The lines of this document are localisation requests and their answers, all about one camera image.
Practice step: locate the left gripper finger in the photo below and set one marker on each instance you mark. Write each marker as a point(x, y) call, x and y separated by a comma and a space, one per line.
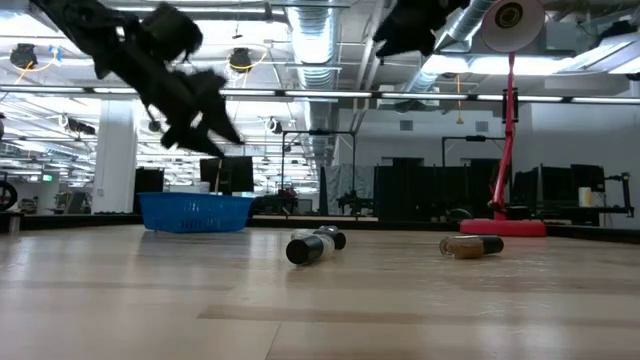
point(220, 115)
point(192, 137)

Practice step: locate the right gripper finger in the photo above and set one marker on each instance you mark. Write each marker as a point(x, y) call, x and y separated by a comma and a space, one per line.
point(392, 42)
point(422, 42)

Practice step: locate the mint nail polish bottle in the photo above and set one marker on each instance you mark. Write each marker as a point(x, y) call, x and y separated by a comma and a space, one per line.
point(301, 233)

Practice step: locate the brown nail polish bottle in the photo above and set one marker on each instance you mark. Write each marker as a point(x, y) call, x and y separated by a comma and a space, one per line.
point(470, 247)

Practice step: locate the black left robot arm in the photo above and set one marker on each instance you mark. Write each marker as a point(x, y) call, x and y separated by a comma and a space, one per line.
point(65, 15)

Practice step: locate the clear silver nail polish bottle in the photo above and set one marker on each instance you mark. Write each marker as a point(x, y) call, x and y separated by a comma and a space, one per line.
point(305, 250)

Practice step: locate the black monitor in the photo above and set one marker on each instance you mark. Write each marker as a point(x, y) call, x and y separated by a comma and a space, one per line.
point(235, 174)

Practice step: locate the black panel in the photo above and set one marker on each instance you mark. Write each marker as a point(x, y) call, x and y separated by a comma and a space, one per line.
point(148, 182)

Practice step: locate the blue plastic basket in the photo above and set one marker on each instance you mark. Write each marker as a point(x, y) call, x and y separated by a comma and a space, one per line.
point(195, 212)

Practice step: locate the white building column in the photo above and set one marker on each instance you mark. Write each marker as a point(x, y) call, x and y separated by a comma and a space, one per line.
point(115, 170)

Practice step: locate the red desk lamp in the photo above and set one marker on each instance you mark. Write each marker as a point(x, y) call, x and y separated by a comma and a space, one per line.
point(502, 227)

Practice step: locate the silver ventilation duct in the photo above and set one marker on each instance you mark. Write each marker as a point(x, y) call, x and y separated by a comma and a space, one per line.
point(312, 45)
point(465, 22)

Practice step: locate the black metal gantry frame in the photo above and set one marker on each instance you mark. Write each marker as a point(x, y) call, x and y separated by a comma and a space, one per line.
point(320, 132)
point(472, 137)

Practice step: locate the black metal table frame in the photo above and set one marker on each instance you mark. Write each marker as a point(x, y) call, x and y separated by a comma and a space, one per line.
point(75, 221)

